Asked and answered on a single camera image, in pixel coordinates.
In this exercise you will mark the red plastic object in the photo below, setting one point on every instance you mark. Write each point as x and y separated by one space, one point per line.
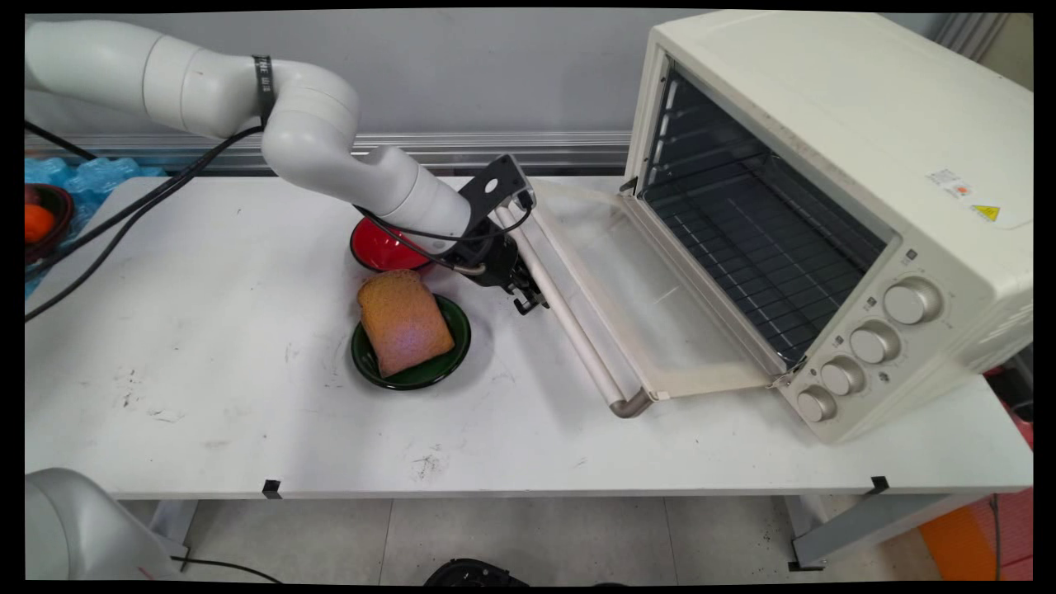
1015 429

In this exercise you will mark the orange fruit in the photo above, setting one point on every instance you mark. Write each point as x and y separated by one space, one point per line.
37 223

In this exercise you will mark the dark brown bowl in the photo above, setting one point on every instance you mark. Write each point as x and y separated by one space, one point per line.
62 216

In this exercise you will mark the black object on floor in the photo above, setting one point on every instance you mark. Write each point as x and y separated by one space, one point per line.
474 573

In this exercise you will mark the dark green plate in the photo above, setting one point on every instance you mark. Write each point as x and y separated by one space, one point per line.
437 371

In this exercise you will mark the white rounded machine housing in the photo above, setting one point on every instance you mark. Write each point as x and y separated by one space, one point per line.
74 528

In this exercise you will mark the grey corrugated panel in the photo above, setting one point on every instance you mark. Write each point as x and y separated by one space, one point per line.
969 33

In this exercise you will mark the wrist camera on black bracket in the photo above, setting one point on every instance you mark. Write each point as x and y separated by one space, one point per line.
495 186

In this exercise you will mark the orange floor object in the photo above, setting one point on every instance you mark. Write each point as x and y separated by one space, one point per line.
957 549

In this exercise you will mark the brown bread slice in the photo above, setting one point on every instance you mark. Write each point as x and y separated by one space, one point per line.
404 326

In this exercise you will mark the black tape piece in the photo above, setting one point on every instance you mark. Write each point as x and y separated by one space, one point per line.
271 489
879 485

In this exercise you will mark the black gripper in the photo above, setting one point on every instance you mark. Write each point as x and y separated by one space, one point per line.
495 256

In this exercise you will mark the large silver oven knob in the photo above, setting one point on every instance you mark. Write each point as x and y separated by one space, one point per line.
909 302

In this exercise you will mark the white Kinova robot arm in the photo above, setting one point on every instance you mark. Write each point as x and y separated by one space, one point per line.
313 140

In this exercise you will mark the aluminium wall rail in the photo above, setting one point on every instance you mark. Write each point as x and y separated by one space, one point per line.
561 153

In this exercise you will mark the grey metal table leg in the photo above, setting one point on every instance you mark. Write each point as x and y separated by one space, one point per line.
173 528
874 524

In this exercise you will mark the red bowl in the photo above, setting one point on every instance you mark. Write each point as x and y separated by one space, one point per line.
379 247

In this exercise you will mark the warning sticker label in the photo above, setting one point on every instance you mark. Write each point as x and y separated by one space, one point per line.
978 202

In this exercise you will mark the cream toaster oven body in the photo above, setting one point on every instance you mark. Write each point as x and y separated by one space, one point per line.
825 99

